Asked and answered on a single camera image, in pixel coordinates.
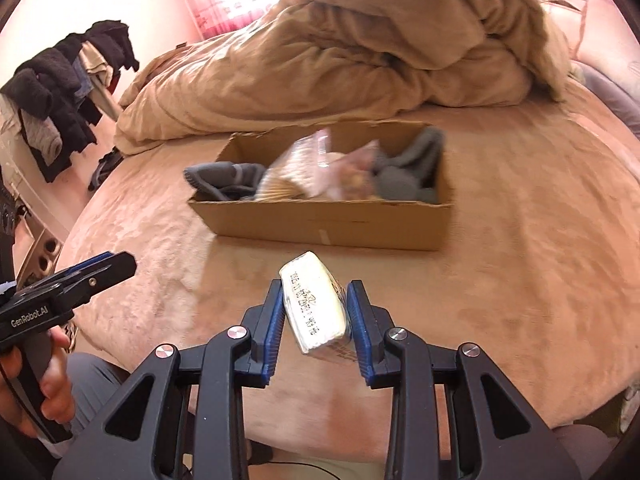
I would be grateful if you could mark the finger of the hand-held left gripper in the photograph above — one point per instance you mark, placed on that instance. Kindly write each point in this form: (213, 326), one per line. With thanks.
(100, 272)
(92, 262)

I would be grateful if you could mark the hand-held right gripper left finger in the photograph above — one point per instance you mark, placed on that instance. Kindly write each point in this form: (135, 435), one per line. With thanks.
(272, 332)

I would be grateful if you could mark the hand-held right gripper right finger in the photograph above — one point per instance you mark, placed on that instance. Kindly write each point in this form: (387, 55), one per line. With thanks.
(360, 332)

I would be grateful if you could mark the cream tissue packet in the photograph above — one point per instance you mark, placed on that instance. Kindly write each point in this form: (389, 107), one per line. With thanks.
(312, 310)

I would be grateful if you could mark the brown cardboard box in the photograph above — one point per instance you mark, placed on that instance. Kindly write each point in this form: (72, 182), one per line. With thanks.
(325, 225)

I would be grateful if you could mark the dark grey knit sock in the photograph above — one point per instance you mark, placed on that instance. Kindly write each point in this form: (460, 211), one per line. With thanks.
(220, 177)

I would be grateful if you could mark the clear bag of cotton swabs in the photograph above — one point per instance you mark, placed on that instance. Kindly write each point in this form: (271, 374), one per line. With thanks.
(290, 175)

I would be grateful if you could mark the pink plastic bag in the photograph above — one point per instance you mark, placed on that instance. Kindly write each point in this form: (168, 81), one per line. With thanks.
(355, 172)

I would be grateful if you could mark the grey fleece socks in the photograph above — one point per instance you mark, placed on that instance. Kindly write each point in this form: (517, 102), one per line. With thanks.
(410, 170)

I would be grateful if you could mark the person's left hand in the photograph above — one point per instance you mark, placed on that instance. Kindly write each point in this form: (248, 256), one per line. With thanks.
(57, 390)

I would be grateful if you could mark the person's leg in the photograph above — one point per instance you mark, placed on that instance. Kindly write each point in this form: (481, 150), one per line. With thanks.
(97, 375)
(580, 447)

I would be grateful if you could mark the grey hanging sweater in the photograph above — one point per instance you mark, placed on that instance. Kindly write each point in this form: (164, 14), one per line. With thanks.
(42, 137)

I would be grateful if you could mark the black hanging jacket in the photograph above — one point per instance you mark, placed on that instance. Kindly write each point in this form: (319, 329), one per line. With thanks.
(55, 90)

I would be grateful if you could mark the bed with brown plush cover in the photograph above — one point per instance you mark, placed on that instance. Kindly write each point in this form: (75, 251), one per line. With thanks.
(525, 260)

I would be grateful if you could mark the beige hanging garment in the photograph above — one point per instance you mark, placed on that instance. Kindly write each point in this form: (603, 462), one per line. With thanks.
(97, 65)

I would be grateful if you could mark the black hanging top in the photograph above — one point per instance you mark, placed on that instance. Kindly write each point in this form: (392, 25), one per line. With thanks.
(112, 42)

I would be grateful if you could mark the beige plush blanket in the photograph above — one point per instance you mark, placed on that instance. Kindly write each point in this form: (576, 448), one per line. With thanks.
(325, 60)

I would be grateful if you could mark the pink patterned curtain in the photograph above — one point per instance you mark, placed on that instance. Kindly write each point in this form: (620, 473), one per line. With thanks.
(225, 5)

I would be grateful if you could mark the purple pillow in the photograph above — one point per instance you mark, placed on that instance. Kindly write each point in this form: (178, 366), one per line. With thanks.
(615, 95)

